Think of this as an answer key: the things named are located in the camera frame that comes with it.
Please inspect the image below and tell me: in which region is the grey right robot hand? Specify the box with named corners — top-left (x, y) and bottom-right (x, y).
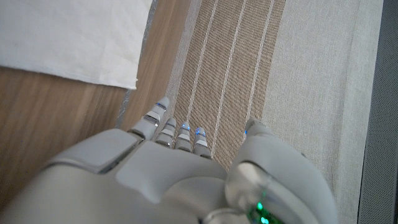
top-left (0, 96), bottom-right (340, 224)

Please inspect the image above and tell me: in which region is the white cheesecloth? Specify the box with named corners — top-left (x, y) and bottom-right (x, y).
top-left (0, 0), bottom-right (153, 91)

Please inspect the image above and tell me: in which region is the beige striped backdrop cloth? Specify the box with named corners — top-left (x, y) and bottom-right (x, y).
top-left (164, 0), bottom-right (385, 224)

